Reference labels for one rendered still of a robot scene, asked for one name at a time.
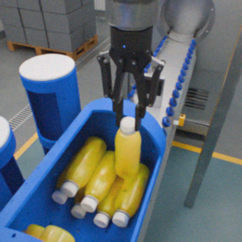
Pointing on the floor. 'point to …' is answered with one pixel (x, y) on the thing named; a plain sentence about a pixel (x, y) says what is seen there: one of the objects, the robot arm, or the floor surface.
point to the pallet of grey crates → (50, 25)
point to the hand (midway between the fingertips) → (128, 114)
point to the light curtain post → (217, 119)
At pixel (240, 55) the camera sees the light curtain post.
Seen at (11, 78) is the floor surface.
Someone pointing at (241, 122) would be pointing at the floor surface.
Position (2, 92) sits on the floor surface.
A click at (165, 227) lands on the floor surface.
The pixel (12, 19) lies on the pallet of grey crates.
